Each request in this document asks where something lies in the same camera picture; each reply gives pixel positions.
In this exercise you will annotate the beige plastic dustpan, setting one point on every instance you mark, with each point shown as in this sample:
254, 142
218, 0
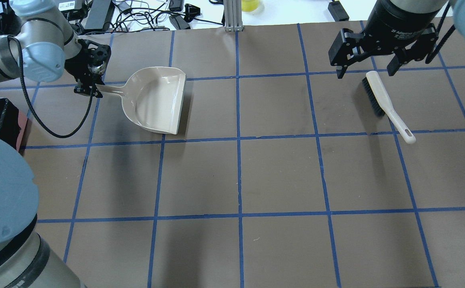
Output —
152, 98

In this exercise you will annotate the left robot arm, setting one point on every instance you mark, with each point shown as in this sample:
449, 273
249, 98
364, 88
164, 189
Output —
44, 48

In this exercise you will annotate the black power adapter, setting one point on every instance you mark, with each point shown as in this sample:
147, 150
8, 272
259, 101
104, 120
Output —
337, 11

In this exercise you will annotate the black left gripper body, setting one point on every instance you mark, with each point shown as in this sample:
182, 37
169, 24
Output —
89, 74

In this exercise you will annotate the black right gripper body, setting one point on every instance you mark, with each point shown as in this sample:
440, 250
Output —
398, 20

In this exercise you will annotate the aluminium frame post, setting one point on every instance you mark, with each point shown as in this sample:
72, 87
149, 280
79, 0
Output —
233, 16

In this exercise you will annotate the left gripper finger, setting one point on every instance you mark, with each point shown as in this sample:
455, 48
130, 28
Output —
89, 90

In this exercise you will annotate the beige hand brush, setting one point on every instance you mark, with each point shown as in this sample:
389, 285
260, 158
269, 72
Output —
382, 105

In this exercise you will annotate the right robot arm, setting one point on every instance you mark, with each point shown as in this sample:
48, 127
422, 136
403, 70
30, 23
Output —
449, 19

